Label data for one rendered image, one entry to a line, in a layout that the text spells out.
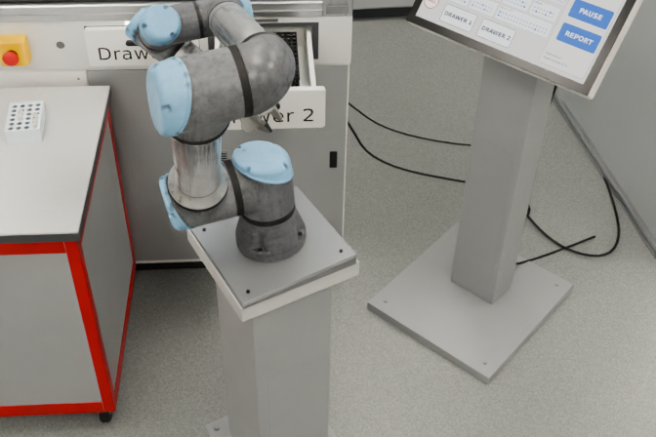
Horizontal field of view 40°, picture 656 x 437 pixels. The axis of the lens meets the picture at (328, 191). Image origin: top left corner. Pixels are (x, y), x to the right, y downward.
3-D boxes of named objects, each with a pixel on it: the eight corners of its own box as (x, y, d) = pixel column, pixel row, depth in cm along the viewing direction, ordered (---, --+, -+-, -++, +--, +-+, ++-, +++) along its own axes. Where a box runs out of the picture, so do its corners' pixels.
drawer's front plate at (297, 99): (324, 127, 217) (325, 90, 210) (205, 130, 215) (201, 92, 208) (324, 123, 218) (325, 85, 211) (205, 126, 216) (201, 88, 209)
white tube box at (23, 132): (42, 140, 220) (39, 129, 218) (7, 143, 219) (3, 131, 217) (46, 112, 230) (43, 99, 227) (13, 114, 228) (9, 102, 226)
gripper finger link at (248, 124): (256, 149, 189) (225, 119, 187) (265, 136, 194) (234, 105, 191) (266, 142, 187) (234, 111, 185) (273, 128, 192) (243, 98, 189)
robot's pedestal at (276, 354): (353, 464, 239) (366, 262, 189) (253, 515, 227) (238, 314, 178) (300, 385, 258) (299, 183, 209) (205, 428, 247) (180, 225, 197)
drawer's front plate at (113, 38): (200, 64, 238) (196, 27, 230) (90, 66, 236) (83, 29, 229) (200, 60, 239) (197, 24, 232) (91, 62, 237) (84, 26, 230)
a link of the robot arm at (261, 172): (304, 213, 183) (299, 161, 174) (240, 230, 180) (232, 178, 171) (285, 178, 192) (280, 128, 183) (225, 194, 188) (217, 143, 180)
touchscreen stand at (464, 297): (487, 384, 260) (550, 93, 194) (367, 308, 281) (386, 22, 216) (571, 291, 289) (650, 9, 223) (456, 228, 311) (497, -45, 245)
